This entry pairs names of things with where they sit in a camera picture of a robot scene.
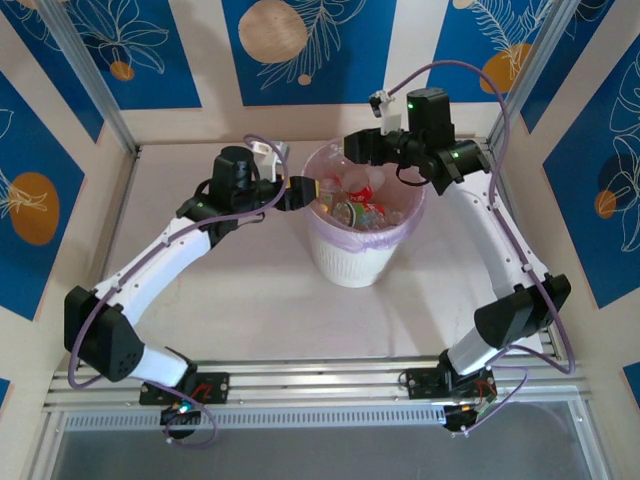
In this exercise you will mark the Coca-Cola bottle red cap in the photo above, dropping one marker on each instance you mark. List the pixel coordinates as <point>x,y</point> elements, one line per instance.
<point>362,192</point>

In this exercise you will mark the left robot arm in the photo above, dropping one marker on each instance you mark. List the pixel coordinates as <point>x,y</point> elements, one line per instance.
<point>150,260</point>

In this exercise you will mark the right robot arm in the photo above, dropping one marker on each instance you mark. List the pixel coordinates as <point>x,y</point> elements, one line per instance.
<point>490,240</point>

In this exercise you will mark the white plastic waste bin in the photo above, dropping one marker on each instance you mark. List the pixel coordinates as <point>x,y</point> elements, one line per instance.
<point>350,265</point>

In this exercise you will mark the purple bin liner bag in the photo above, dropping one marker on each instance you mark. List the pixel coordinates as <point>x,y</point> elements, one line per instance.
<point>380,236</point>

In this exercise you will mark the grey glossy panel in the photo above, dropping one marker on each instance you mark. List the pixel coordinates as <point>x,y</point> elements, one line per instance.
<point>320,455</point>

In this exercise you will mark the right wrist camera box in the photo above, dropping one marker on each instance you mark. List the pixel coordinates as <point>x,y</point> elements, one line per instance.
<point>390,120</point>

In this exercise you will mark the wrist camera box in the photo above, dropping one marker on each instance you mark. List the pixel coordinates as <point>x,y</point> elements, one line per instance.
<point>265,155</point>
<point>390,120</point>

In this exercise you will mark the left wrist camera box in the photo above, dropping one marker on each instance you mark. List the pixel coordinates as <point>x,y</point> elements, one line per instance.
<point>265,155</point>

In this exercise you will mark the aluminium frame post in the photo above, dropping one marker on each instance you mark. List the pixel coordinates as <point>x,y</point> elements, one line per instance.
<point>530,75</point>
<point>85,65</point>

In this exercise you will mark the aluminium side rail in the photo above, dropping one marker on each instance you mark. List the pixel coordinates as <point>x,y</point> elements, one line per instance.
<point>122,200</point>

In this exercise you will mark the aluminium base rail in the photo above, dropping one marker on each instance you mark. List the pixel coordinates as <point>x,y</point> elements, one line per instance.
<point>320,380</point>

